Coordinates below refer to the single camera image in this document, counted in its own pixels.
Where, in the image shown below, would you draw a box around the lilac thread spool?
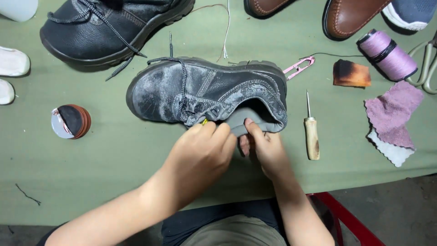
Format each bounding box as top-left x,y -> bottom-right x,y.
356,29 -> 418,82

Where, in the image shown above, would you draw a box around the dusty black work shoe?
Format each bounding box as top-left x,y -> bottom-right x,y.
126,32 -> 288,137

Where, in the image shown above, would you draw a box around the olive handled scissors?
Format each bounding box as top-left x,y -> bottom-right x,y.
405,32 -> 437,95

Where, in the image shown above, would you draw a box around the brown leather loafer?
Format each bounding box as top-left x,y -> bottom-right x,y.
243,0 -> 294,18
322,0 -> 393,41

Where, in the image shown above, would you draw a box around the green table cloth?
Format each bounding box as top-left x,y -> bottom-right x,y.
0,0 -> 437,227

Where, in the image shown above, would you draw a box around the round shoe polish tin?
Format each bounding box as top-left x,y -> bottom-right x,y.
51,104 -> 91,139

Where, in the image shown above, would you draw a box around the person's right hand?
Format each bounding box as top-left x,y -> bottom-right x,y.
239,118 -> 295,182

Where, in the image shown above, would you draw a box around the white plastic container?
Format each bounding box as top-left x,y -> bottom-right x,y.
0,0 -> 39,22

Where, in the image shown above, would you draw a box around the black thread scrap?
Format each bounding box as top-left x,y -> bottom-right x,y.
15,183 -> 42,206

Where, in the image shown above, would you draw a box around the pink cloth rag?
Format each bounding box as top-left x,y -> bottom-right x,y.
364,81 -> 424,151

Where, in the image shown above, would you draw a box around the wooden handled awl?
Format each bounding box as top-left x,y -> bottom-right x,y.
304,90 -> 320,161

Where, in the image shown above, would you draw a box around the thin white wire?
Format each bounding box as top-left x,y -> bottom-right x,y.
191,0 -> 231,63

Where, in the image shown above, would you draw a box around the person's left hand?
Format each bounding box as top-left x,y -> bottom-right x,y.
163,121 -> 238,210

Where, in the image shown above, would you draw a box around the clean black work shoe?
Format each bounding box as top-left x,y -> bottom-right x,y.
40,0 -> 196,82

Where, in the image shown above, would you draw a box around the blue sneaker with white sole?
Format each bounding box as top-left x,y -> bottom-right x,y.
381,0 -> 437,31

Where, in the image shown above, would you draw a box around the scorched orange sponge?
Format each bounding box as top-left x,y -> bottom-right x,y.
333,59 -> 371,87

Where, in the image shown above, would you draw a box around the pink thread snips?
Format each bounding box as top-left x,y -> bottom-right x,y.
283,56 -> 315,81

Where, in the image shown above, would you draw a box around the red plastic stool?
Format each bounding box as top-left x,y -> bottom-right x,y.
306,192 -> 386,246

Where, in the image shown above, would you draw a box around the person's dark trousers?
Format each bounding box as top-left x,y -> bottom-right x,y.
36,197 -> 291,246

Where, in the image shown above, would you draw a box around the white cloth rag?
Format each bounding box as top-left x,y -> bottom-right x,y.
367,128 -> 415,168

